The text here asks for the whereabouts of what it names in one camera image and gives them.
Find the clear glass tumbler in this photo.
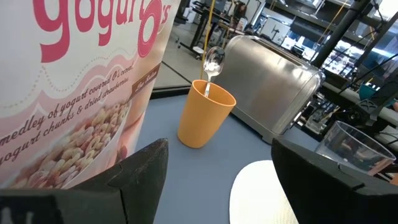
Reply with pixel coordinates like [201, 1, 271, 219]
[314, 120, 397, 177]

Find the pink yogurt cereal box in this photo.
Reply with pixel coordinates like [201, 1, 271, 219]
[0, 0, 181, 190]

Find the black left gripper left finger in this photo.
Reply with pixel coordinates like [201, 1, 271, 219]
[0, 138, 169, 224]

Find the stainless steel toaster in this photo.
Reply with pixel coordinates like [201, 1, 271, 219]
[213, 34, 326, 144]

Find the black frame post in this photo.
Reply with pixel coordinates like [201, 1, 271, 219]
[310, 0, 373, 68]

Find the silver metal spoon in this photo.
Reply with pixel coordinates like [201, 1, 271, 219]
[203, 45, 226, 98]

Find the black standing desk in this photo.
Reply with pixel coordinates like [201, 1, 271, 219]
[180, 0, 233, 60]

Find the black table frame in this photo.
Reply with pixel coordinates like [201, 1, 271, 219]
[150, 85, 192, 100]

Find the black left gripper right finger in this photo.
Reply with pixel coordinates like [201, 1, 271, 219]
[271, 138, 398, 224]

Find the orange plastic cup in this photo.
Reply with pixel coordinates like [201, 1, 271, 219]
[177, 79, 237, 149]

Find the white woven round placemat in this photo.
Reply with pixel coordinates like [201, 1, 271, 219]
[229, 159, 299, 224]

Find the teal round object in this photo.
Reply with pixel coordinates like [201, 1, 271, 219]
[358, 83, 379, 100]

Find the yellow cable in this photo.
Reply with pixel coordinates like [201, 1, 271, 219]
[200, 0, 217, 80]

